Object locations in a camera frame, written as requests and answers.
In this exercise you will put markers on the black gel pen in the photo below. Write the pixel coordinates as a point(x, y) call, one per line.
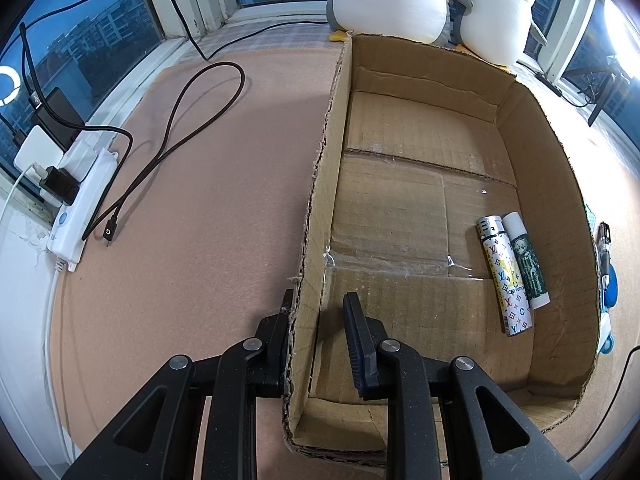
point(604, 247)

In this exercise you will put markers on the blue round lid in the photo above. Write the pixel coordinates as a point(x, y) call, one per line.
point(611, 287)

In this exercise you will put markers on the white power strip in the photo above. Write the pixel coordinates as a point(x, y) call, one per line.
point(80, 210)

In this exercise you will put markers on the patterned white lighter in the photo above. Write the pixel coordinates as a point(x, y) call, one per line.
point(502, 280)

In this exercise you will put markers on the white plug adapter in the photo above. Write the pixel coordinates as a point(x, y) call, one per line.
point(77, 157)

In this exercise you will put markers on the white flat charger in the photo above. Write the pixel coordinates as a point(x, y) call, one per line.
point(34, 150)

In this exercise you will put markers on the slim black device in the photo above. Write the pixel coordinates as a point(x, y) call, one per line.
point(548, 83)

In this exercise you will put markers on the bright white lamp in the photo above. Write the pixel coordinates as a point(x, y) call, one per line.
point(622, 25)

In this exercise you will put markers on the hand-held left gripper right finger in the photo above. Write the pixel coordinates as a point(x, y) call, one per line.
point(353, 340)

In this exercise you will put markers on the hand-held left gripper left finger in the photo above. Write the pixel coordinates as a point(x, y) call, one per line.
point(272, 340)

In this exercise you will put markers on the black light stand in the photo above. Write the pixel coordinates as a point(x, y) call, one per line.
point(602, 95)

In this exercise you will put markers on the cardboard box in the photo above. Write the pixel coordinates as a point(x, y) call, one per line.
point(400, 200)

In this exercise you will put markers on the black power adapter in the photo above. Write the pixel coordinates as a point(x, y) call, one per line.
point(57, 115)

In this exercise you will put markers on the small penguin plush toy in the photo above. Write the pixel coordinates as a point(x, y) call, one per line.
point(492, 15)

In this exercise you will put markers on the pink foam mat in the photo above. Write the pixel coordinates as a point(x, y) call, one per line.
point(200, 210)

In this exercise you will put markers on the black plug adapter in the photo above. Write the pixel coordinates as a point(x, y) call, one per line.
point(59, 185)

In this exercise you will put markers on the green and white lip balm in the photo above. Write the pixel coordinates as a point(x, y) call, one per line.
point(528, 265)

